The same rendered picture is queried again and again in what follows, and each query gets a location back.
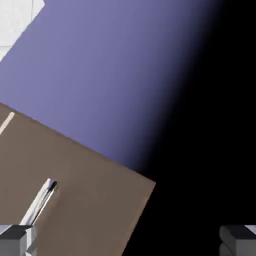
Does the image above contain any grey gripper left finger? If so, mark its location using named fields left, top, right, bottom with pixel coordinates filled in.
left=0, top=223, right=38, bottom=256

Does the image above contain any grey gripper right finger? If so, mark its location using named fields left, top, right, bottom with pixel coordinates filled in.
left=218, top=224, right=256, bottom=256

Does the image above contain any brown wooden cabinet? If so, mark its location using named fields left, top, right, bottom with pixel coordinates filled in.
left=0, top=102, right=157, bottom=256

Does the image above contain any brown drawer front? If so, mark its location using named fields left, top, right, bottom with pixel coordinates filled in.
left=0, top=111, right=157, bottom=256
left=0, top=102, right=12, bottom=130

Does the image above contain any silver metal drawer handle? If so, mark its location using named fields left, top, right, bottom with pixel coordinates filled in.
left=19, top=177, right=58, bottom=226

